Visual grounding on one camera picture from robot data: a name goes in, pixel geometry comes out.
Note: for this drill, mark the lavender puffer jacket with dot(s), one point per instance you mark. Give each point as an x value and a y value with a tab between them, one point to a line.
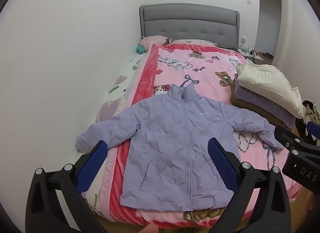
162	148

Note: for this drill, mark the teal plush toy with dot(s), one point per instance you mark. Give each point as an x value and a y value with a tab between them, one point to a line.
141	49

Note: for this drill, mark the grey upholstered headboard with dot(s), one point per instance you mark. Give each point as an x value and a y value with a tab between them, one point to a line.
187	27

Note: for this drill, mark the grey nightstand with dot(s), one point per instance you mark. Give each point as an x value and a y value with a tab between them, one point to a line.
250	55

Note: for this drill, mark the floral pillow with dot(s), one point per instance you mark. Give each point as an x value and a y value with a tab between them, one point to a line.
195	42

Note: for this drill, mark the cream quilted folded jacket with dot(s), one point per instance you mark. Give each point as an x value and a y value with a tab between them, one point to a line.
270	82

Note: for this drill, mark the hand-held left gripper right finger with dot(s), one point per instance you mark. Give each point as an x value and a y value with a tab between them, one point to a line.
222	165

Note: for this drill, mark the white wall socket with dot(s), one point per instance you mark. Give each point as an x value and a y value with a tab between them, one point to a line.
243	40

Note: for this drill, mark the pink cartoon printed blanket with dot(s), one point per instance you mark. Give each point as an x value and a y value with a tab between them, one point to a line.
200	72

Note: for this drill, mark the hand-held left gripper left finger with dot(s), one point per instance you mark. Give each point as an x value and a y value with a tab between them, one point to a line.
93	163

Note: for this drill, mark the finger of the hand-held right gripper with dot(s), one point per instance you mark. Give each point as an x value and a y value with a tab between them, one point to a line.
285	135
314	127

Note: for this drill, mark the pile of assorted clothes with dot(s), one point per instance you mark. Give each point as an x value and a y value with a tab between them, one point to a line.
311	111

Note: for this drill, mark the white floral bed sheet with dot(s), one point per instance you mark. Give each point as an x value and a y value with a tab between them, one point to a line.
112	105

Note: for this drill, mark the purple folded jacket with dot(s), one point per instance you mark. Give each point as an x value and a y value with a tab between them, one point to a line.
255	103

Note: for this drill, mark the brown folded jacket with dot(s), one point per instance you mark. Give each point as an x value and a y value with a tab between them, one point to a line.
237	103

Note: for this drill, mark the pair of shoes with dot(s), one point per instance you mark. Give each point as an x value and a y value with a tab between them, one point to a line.
268	55

